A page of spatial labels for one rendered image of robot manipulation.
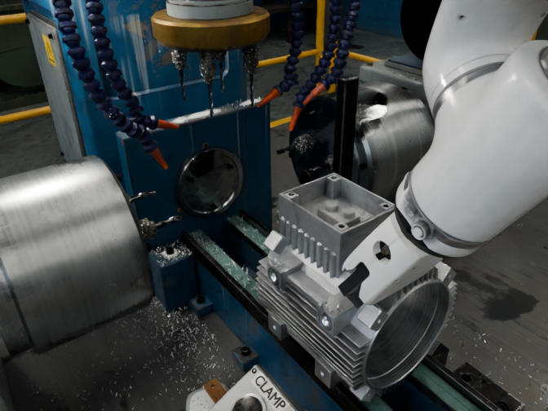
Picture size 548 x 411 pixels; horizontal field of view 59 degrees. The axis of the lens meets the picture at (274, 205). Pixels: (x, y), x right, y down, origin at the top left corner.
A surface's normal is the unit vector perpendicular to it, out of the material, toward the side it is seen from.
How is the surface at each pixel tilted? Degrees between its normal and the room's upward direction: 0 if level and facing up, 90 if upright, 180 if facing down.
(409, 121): 51
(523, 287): 0
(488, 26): 118
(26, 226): 35
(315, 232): 90
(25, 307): 81
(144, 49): 90
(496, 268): 0
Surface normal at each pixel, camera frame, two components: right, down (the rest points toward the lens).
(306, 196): 0.60, 0.40
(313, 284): -0.01, -0.86
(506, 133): -0.80, 0.33
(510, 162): -0.56, 0.59
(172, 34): -0.50, 0.45
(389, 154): 0.54, 0.08
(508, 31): 0.16, 0.82
